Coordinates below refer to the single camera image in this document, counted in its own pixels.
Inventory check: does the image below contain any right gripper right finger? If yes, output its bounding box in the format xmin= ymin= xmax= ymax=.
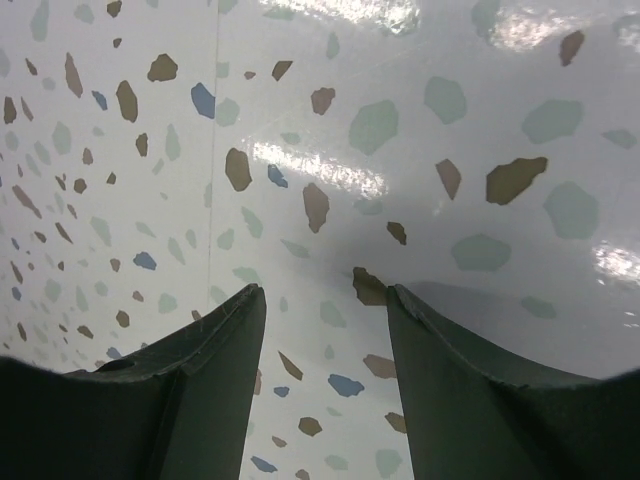
xmin=387 ymin=285 xmax=639 ymax=479

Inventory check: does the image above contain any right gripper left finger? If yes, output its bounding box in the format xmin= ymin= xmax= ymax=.
xmin=1 ymin=284 xmax=266 ymax=479

